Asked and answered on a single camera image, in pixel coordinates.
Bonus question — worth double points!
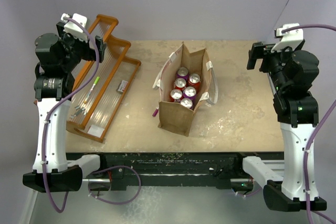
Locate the brown canvas tote bag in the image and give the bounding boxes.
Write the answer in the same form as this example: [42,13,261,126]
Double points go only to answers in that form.
[153,43,219,136]

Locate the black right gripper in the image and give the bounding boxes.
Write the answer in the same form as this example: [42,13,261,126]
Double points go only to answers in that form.
[248,42,303,92]

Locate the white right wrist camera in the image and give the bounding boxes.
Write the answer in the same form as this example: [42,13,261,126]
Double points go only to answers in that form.
[271,23,304,53]

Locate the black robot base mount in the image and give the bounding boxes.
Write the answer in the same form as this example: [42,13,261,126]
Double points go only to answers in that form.
[65,152,286,192]

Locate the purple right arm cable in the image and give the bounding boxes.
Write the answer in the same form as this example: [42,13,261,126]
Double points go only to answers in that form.
[235,24,336,224]

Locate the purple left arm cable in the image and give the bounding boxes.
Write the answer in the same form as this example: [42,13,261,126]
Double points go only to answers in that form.
[41,16,142,214]

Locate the small purple marker pen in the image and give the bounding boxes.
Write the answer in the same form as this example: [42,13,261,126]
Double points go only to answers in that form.
[152,106,159,117]

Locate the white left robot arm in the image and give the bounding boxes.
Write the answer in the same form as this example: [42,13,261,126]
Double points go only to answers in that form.
[23,17,108,193]

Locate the aluminium front rail frame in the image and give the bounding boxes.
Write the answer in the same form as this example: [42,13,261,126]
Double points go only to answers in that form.
[19,182,308,223]

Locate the orange wooden framed tray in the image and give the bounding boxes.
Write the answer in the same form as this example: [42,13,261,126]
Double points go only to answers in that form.
[66,14,141,143]

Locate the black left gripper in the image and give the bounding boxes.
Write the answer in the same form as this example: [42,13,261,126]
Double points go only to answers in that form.
[56,23,106,72]

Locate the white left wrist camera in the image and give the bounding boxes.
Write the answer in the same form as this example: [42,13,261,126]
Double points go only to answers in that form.
[61,13,88,42]

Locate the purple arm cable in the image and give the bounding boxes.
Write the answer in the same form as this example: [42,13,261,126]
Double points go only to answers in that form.
[235,24,336,224]
[41,16,142,214]

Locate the purple soda can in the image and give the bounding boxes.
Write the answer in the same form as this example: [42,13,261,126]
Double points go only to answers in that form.
[183,87,197,102]
[176,67,189,81]
[180,98,194,110]

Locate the small grey metal clips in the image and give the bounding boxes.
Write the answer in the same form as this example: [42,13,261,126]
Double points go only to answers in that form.
[70,104,87,119]

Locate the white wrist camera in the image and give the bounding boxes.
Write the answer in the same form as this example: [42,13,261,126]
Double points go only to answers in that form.
[271,23,304,53]
[61,13,88,42]

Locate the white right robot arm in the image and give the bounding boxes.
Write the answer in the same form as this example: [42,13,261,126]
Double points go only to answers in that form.
[233,42,327,212]

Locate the red cola can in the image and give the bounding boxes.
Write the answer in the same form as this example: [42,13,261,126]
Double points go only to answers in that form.
[174,78,187,91]
[170,89,183,103]
[187,73,201,92]

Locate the green marker pen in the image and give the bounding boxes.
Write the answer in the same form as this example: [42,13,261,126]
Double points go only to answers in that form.
[83,76,100,104]

